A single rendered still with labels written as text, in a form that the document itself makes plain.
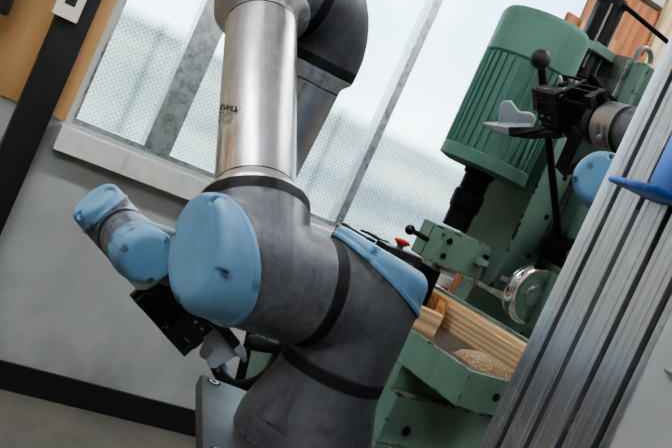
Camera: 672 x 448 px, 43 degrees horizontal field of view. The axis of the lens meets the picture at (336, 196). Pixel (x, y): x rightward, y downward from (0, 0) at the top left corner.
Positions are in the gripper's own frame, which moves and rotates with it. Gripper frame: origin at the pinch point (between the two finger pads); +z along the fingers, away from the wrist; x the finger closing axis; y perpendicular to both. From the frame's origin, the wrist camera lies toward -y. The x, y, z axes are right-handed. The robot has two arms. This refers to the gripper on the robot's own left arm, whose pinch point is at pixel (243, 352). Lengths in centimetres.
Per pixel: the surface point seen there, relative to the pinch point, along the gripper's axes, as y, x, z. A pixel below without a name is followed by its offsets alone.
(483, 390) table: -23.0, 21.4, 21.2
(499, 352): -32.2, 10.7, 28.1
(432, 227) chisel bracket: -42.5, -12.6, 15.8
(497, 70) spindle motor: -69, -10, -2
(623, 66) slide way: -91, -6, 14
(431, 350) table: -22.1, 12.3, 16.0
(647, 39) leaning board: -198, -123, 96
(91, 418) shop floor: 45, -141, 68
